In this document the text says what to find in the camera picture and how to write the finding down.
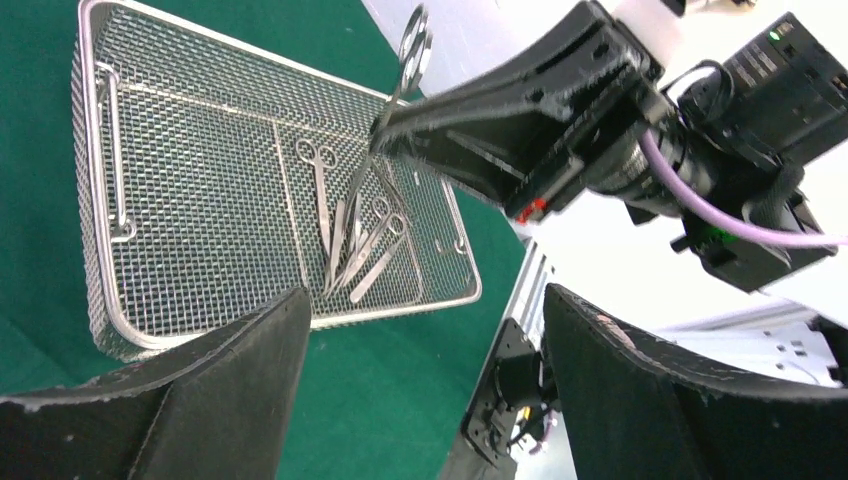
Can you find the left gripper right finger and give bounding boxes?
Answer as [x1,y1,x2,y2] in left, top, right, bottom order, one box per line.
[543,283,847,479]

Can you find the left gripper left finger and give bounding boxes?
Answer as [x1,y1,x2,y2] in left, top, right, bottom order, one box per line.
[1,288,312,479]

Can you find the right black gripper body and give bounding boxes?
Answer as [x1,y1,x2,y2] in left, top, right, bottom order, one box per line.
[370,1,670,221]

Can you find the surgical scissors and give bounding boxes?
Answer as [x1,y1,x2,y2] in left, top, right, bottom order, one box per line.
[345,4,433,220]
[294,138,338,254]

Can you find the wire mesh instrument tray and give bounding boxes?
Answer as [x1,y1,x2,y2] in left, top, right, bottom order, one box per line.
[71,1,482,361]

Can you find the green surgical drape cloth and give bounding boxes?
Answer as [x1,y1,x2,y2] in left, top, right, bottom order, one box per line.
[1,1,524,479]

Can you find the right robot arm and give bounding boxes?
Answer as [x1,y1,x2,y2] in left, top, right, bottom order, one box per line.
[370,1,847,292]

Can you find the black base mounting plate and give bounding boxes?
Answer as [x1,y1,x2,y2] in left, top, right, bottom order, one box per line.
[439,318,557,480]

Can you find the aluminium frame rail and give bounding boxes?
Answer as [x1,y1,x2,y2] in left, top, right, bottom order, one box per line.
[503,238,848,392]

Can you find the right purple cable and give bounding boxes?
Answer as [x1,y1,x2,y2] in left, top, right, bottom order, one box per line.
[637,129,848,250]

